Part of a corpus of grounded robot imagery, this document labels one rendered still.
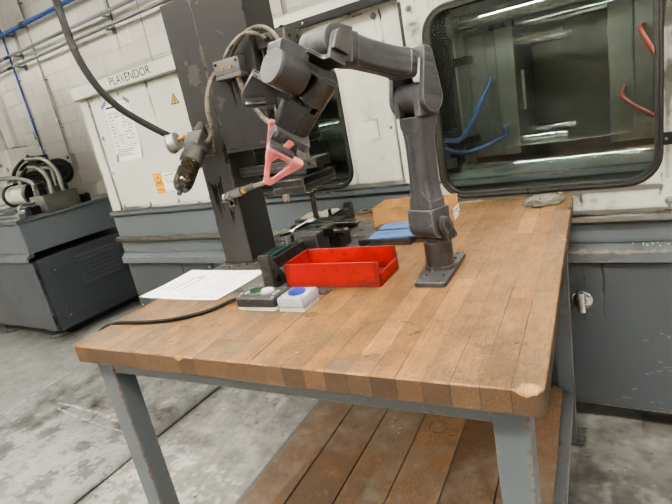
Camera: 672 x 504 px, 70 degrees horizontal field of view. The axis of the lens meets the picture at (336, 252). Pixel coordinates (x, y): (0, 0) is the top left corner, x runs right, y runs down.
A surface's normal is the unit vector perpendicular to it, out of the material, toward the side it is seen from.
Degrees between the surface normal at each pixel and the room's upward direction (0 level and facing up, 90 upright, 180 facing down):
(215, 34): 90
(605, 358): 90
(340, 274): 90
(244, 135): 90
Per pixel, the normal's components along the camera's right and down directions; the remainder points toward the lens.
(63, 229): 0.85, -0.01
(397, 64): 0.59, 0.14
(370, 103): -0.50, 0.33
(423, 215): -0.73, 0.29
